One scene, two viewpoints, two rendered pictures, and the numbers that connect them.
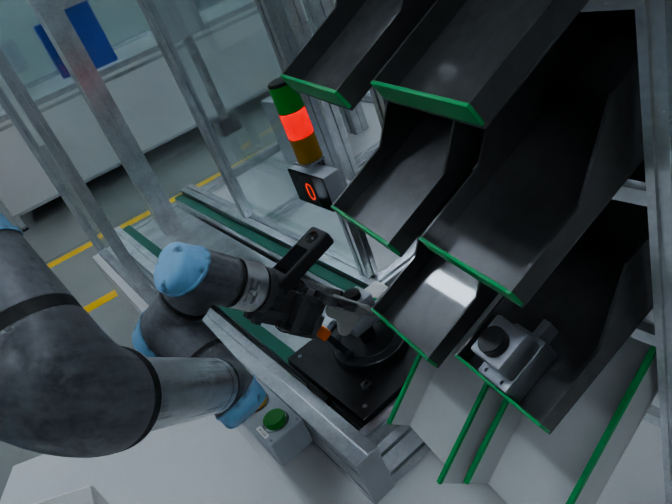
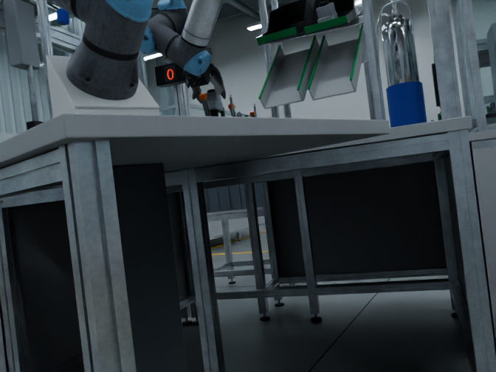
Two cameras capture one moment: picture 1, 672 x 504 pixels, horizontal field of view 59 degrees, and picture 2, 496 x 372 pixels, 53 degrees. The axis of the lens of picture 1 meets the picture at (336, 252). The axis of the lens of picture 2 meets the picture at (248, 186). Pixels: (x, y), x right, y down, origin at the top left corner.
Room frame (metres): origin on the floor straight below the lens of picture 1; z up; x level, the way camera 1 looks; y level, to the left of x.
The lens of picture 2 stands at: (-0.39, 1.12, 0.75)
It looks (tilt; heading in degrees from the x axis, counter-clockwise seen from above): 1 degrees up; 315
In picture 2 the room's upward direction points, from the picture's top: 7 degrees counter-clockwise
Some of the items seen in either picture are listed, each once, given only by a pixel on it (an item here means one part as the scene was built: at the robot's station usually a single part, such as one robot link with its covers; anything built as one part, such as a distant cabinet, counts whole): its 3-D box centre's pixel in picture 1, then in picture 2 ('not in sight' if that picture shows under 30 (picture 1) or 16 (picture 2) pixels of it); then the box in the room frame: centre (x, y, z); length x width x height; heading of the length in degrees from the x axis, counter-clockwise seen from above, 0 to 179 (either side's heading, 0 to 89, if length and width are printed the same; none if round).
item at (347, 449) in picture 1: (246, 356); not in sight; (1.01, 0.26, 0.91); 0.89 x 0.06 x 0.11; 26
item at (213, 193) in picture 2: not in sight; (249, 192); (2.28, -1.58, 0.73); 0.62 x 0.42 x 0.23; 26
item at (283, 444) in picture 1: (263, 413); not in sight; (0.82, 0.23, 0.93); 0.21 x 0.07 x 0.06; 26
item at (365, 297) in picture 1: (361, 304); (213, 100); (0.84, -0.01, 1.06); 0.08 x 0.04 x 0.07; 115
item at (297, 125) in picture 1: (296, 122); not in sight; (1.05, -0.02, 1.34); 0.05 x 0.05 x 0.05
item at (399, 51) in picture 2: not in sight; (398, 43); (0.64, -0.98, 1.32); 0.14 x 0.14 x 0.38
